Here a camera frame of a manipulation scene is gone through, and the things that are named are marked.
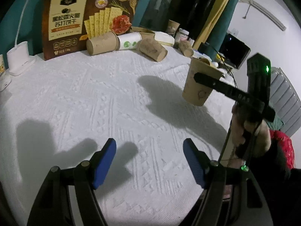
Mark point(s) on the teal curtain left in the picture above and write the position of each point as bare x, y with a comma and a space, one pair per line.
23, 21

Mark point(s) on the black monitor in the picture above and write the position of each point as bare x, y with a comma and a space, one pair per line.
234, 51

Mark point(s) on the brown paper cup left centre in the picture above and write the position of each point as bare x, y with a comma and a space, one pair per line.
153, 49

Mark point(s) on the yellow curtain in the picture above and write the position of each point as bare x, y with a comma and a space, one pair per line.
214, 15

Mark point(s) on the brown paper cup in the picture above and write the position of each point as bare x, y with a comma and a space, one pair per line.
104, 43
186, 48
153, 49
195, 93

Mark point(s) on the white air conditioner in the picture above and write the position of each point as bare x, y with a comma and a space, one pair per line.
266, 12

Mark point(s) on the white desk lamp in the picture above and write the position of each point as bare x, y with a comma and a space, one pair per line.
18, 57

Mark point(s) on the upright paper cup at window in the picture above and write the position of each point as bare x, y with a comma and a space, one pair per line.
172, 27

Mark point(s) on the white cartoon mug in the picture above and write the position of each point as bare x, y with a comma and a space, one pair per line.
5, 78

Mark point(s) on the brown paper cup by box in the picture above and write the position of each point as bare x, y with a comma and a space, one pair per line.
104, 43

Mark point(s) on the red cloth on bed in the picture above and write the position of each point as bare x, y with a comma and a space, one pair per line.
285, 143

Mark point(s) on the right hand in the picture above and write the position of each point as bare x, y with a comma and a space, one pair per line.
256, 135

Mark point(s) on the brown oval paper container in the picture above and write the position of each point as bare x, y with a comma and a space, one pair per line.
145, 33

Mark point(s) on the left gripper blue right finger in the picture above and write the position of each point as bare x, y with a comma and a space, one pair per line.
202, 168

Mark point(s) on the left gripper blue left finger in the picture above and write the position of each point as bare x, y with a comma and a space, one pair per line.
94, 171

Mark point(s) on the white tissue pack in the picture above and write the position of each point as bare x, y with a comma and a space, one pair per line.
164, 38

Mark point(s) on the teal curtain right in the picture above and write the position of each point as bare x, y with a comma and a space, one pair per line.
218, 33

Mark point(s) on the white lidded jar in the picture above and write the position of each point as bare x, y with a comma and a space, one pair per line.
181, 35

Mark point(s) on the brown cracker box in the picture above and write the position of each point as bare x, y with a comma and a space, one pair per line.
68, 24

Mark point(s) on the white knitted tablecloth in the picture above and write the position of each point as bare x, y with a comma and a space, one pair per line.
61, 111

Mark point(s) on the teal curtain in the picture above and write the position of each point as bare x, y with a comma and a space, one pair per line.
23, 21
218, 33

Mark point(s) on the brown paper cup back right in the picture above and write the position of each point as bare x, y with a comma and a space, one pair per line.
186, 48

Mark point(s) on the white green paper cup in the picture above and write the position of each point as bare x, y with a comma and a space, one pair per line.
129, 41

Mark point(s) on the grey padded headboard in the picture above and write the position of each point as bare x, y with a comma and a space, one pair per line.
285, 101

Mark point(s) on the brown paper cup front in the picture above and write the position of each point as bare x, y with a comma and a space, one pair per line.
195, 93

